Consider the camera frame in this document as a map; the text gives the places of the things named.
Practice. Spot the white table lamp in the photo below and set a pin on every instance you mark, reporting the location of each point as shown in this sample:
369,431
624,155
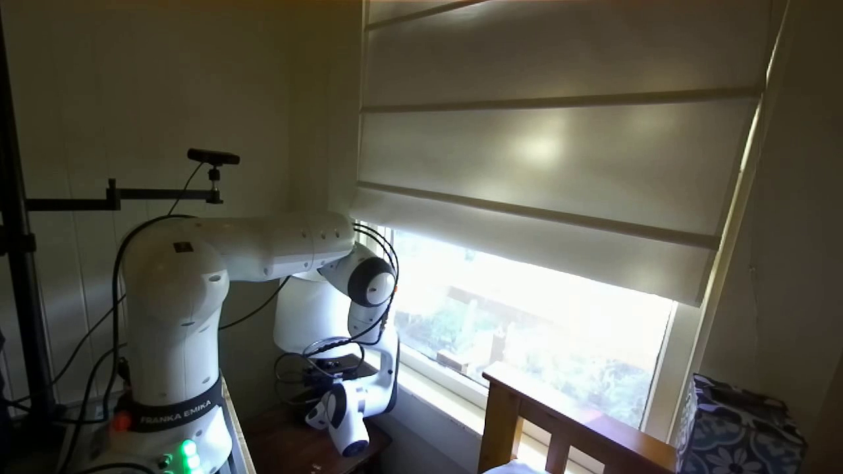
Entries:
308,317

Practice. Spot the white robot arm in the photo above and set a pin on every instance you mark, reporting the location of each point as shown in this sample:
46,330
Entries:
177,276

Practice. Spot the cream roman window blind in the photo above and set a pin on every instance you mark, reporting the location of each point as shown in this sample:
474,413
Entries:
601,139

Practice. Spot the blue patterned pillow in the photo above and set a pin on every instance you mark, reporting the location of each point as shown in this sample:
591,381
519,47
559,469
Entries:
734,431

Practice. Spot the black tripod stand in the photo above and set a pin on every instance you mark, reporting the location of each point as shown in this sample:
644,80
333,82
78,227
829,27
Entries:
18,250

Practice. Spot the wooden bunk bed frame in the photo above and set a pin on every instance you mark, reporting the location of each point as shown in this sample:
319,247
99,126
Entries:
613,443

